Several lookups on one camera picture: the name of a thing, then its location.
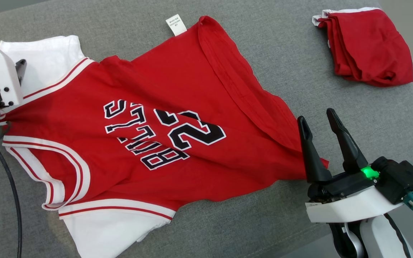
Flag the red basketball jersey white sleeves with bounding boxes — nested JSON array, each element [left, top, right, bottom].
[[0, 14, 329, 258]]

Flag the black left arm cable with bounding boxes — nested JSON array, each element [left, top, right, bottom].
[[0, 121, 23, 258]]

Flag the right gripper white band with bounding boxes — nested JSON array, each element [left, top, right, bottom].
[[297, 108, 404, 258]]

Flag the red shorts white trim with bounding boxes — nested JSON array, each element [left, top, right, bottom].
[[312, 7, 413, 87]]

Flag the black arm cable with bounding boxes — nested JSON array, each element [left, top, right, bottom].
[[384, 213, 412, 258], [0, 121, 23, 258]]

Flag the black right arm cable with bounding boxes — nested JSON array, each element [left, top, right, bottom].
[[384, 213, 412, 258]]

